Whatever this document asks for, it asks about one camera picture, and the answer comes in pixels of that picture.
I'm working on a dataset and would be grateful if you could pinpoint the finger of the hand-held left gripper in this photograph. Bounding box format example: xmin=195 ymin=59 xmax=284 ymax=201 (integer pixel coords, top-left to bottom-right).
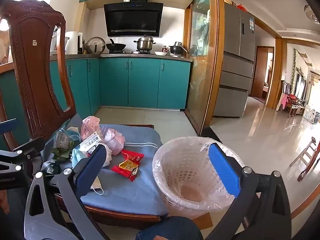
xmin=0 ymin=148 xmax=38 ymax=174
xmin=0 ymin=119 xmax=20 ymax=137

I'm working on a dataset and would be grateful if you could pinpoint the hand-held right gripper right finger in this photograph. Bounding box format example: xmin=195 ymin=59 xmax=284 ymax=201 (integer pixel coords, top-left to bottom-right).
xmin=204 ymin=141 xmax=293 ymax=240

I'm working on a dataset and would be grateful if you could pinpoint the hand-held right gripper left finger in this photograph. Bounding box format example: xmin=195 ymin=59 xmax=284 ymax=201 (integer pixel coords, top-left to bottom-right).
xmin=24 ymin=144 xmax=110 ymax=240

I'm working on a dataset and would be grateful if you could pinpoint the white plastic bag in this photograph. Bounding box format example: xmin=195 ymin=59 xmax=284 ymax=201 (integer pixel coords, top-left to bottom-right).
xmin=100 ymin=144 xmax=113 ymax=168

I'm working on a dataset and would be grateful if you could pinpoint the blue cleaning cloth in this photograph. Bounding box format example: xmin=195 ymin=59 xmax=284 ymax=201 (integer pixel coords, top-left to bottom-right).
xmin=66 ymin=126 xmax=80 ymax=141

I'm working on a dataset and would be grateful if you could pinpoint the light blue face mask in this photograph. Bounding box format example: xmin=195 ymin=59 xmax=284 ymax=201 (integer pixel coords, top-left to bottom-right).
xmin=71 ymin=147 xmax=104 ymax=196

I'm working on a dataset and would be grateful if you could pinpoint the white ointment box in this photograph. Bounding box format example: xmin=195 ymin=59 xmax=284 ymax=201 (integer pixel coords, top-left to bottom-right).
xmin=79 ymin=131 xmax=102 ymax=153

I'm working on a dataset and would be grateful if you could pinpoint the red snack wrapper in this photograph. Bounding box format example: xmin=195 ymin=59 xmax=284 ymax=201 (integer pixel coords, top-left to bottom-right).
xmin=111 ymin=149 xmax=145 ymax=182

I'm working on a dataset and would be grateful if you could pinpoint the light pink plastic bag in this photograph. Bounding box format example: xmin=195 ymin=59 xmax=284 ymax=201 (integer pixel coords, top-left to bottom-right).
xmin=104 ymin=127 xmax=125 ymax=155

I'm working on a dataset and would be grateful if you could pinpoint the clear printed plastic bag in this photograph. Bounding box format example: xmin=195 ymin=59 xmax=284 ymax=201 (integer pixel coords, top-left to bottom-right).
xmin=54 ymin=130 xmax=75 ymax=153

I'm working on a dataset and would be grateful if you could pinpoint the gold snack wrapper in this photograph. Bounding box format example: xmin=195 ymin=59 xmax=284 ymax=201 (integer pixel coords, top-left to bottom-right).
xmin=118 ymin=159 xmax=139 ymax=175

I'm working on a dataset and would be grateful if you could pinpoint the pink printed plastic bag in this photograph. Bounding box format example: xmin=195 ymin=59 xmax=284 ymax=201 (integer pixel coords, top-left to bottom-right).
xmin=81 ymin=116 xmax=103 ymax=142

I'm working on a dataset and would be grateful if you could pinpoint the blue striped seat cushion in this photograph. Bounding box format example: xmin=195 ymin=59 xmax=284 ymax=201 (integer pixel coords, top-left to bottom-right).
xmin=40 ymin=114 xmax=170 ymax=217

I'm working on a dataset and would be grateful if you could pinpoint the carved wooden chair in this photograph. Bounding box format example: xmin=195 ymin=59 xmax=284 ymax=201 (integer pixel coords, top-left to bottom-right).
xmin=0 ymin=0 xmax=213 ymax=230

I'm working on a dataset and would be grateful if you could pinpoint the person's blue jeans leg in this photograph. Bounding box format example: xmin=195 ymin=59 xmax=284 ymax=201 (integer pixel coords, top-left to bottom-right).
xmin=136 ymin=216 xmax=203 ymax=240

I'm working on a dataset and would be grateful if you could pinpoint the slatted wooden chair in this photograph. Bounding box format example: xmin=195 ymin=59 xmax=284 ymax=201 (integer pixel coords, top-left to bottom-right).
xmin=289 ymin=136 xmax=320 ymax=182

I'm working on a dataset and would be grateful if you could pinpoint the wooden table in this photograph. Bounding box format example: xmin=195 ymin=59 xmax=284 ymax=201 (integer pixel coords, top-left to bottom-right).
xmin=291 ymin=192 xmax=320 ymax=219

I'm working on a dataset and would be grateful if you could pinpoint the wooden doorway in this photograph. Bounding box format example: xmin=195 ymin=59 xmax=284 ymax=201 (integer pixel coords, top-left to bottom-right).
xmin=250 ymin=45 xmax=275 ymax=104

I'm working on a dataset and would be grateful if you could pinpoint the grey refrigerator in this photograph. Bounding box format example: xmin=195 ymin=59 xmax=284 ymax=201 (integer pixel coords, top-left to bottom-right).
xmin=212 ymin=2 xmax=256 ymax=118

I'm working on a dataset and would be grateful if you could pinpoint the white kitchen appliance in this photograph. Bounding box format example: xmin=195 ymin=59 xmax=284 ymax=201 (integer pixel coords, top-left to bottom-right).
xmin=65 ymin=31 xmax=83 ymax=55

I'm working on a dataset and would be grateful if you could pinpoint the wood-framed glass sliding door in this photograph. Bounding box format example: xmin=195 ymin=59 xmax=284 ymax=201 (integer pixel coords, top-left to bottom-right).
xmin=184 ymin=0 xmax=225 ymax=135

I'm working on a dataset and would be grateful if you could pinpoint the steel pot lid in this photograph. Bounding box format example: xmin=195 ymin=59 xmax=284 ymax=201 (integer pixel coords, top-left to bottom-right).
xmin=85 ymin=37 xmax=107 ymax=55

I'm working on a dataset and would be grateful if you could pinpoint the gas stove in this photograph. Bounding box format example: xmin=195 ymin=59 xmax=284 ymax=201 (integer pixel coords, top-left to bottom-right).
xmin=101 ymin=50 xmax=157 ymax=55

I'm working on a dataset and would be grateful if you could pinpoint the black wok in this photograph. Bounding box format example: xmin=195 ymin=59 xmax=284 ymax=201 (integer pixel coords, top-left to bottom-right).
xmin=105 ymin=39 xmax=127 ymax=52

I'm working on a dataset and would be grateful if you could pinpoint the black cooking pot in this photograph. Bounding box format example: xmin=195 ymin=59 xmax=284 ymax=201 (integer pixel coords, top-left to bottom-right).
xmin=169 ymin=42 xmax=185 ymax=55

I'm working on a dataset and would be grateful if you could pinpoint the steel cooking pot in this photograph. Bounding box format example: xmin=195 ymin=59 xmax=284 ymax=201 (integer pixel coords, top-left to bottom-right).
xmin=133 ymin=35 xmax=157 ymax=52

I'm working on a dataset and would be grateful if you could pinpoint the black range hood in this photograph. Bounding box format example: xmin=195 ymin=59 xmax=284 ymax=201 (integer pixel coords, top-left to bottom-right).
xmin=104 ymin=0 xmax=164 ymax=37

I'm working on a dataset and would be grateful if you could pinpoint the round ceiling light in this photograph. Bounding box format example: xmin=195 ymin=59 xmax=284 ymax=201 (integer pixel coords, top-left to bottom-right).
xmin=304 ymin=5 xmax=320 ymax=22

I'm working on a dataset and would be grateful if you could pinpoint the wall television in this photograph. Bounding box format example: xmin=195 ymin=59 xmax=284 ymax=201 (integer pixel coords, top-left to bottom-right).
xmin=295 ymin=74 xmax=308 ymax=100

